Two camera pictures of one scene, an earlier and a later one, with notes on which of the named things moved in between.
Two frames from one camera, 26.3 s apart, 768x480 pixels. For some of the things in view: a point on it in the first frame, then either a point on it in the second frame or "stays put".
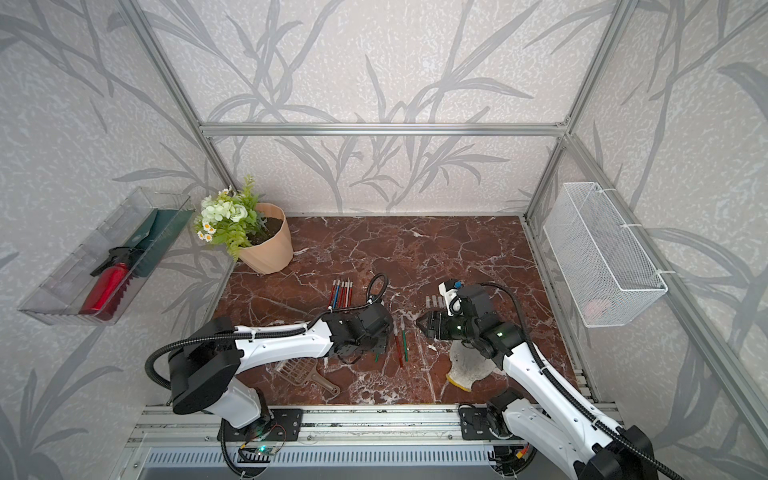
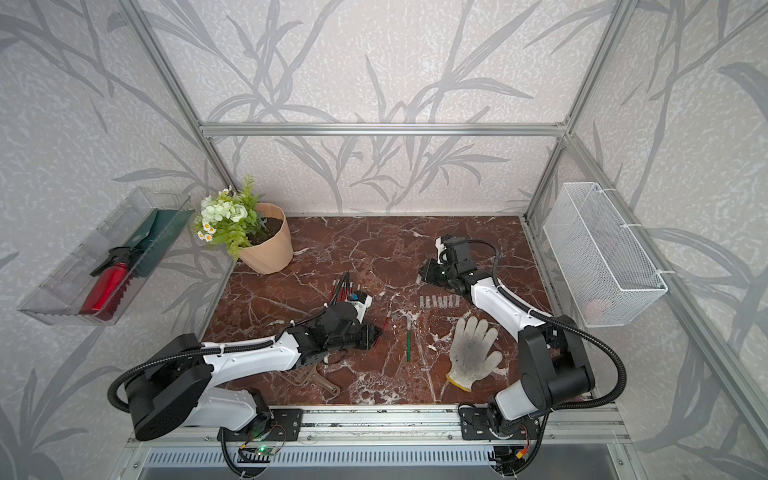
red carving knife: [332, 293] stays put
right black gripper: [438, 318] → [429, 266]
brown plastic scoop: [301, 371] stays put
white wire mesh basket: [605, 273] stays put
